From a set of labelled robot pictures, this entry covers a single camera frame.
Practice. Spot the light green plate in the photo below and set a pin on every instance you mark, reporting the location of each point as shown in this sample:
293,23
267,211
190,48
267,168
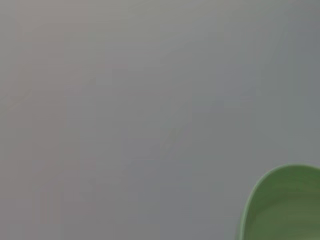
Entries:
287,207

